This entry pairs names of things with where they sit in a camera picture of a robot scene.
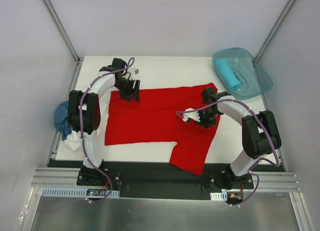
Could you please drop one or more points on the right slotted cable duct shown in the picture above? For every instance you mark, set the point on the right slotted cable duct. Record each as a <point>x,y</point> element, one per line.
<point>219,196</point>

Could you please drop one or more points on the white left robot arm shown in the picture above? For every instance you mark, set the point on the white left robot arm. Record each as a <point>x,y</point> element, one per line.
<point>84,115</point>

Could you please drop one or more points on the red t shirt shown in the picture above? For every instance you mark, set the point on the red t shirt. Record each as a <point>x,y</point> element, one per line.
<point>154,119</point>

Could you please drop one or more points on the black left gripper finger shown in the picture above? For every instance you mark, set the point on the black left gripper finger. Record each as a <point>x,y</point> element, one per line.
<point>125,95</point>
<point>136,91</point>

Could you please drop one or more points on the corner aluminium post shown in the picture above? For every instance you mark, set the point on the corner aluminium post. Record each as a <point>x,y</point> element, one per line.
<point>274,29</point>
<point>61,29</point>

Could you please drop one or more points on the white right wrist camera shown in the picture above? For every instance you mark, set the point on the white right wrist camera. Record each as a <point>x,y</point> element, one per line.
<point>190,114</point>

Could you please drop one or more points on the aluminium rail profile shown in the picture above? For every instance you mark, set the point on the aluminium rail profile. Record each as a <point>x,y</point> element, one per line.
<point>55,177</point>

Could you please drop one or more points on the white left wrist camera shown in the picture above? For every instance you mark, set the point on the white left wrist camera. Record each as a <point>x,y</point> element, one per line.
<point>131,73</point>

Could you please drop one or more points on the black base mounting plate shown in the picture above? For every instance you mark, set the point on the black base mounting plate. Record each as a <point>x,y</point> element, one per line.
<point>155,180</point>

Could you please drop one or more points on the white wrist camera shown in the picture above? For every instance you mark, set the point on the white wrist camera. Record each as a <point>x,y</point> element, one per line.
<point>190,114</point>
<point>131,73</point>

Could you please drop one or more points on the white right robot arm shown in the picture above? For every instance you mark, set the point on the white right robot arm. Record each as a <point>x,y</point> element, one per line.
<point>260,134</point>

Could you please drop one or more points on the white t shirt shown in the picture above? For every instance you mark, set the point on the white t shirt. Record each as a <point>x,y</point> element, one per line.
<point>72,142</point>

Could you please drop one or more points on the slotted cable duct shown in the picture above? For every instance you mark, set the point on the slotted cable duct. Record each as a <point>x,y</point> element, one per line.
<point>219,196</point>
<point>66,192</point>

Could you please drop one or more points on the right corner aluminium post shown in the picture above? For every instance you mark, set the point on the right corner aluminium post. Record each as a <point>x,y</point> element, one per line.
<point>274,29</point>

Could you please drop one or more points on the teal translucent plastic bin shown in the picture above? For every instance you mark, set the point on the teal translucent plastic bin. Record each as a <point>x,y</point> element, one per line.
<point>255,81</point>

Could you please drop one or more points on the left corner aluminium post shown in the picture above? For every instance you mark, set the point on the left corner aluminium post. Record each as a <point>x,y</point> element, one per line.
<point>61,29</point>

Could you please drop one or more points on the rolled teal t shirt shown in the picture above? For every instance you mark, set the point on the rolled teal t shirt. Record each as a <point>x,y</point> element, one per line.
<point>228,76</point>

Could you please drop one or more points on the blue t shirt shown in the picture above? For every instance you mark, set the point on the blue t shirt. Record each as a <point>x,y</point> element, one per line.
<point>61,120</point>

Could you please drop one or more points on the left slotted cable duct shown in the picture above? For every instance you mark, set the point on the left slotted cable duct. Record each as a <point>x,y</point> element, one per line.
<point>66,192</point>

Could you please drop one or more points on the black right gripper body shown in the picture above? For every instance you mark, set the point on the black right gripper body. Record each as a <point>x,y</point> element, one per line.
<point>206,119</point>

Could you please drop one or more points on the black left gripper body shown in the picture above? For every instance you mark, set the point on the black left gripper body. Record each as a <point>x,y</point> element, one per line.
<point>131,89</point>

